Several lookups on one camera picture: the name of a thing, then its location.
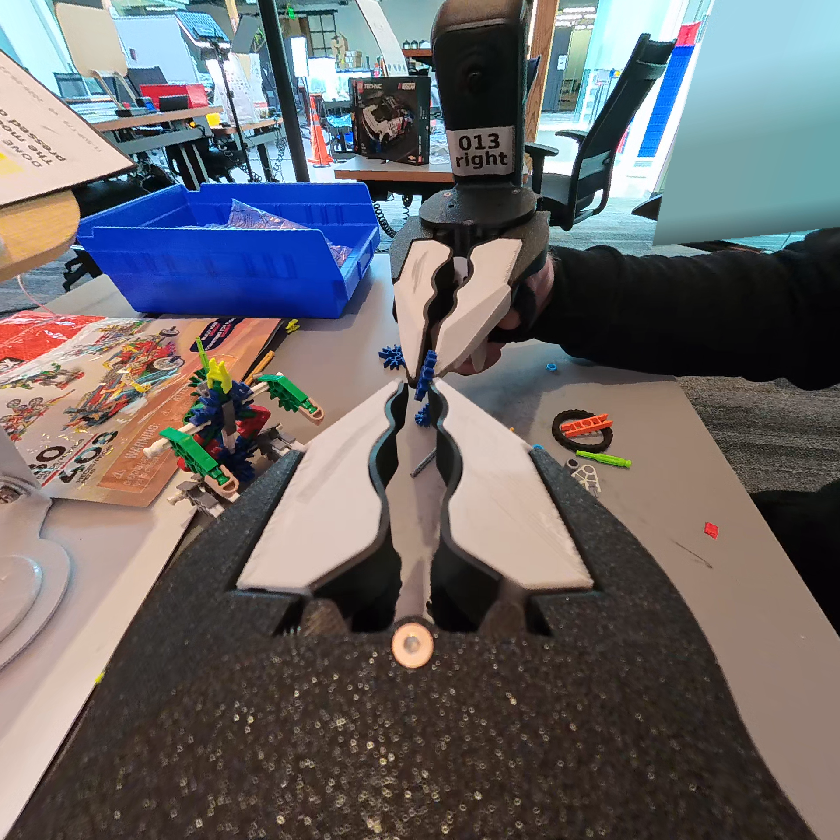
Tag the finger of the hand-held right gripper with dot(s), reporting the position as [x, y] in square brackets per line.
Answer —
[485, 282]
[413, 295]

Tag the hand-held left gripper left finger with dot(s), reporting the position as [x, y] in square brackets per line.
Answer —
[315, 525]

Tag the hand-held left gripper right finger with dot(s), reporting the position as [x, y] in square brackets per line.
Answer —
[518, 525]

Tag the person's right forearm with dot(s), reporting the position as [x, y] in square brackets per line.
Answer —
[656, 308]

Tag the person's right hand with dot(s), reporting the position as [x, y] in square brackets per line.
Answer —
[543, 289]

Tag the large blue snowflake connector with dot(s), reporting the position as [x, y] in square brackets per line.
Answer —
[392, 355]

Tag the white triangular connector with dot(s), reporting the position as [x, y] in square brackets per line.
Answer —
[587, 479]

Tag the black toy car box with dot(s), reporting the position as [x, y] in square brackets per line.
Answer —
[390, 118]

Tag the black rubber tyre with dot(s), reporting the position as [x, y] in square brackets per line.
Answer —
[555, 430]

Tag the lime green plastic rod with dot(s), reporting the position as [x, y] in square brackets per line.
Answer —
[604, 458]

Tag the thin grey rod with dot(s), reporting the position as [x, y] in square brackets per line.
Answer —
[423, 463]

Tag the orange ladder connector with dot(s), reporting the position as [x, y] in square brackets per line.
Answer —
[587, 423]

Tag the black office chair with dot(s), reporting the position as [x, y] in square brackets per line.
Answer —
[604, 144]

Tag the multicoloured construction toy model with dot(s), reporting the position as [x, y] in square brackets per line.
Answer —
[223, 420]

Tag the orange traffic cone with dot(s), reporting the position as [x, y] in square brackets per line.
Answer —
[319, 141]

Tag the long yellow rod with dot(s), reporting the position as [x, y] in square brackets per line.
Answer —
[259, 366]

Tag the clear plastic bag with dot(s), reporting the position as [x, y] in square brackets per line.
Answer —
[262, 216]

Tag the stack of blue and red bins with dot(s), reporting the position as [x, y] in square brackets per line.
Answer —
[663, 85]

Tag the black steel pole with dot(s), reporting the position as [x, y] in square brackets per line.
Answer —
[282, 85]

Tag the blue plastic storage bin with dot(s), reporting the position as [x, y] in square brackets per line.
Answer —
[197, 275]

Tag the red printed toy package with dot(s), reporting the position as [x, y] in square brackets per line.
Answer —
[98, 394]

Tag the black light stand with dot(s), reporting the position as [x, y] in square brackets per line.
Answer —
[220, 72]

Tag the red case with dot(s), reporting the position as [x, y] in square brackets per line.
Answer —
[174, 92]

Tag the long wooden workbench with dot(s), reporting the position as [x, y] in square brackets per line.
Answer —
[157, 118]

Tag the printed instruction sheet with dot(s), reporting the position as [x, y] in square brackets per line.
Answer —
[39, 131]

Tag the wooden post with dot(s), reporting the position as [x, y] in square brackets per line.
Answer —
[541, 59]

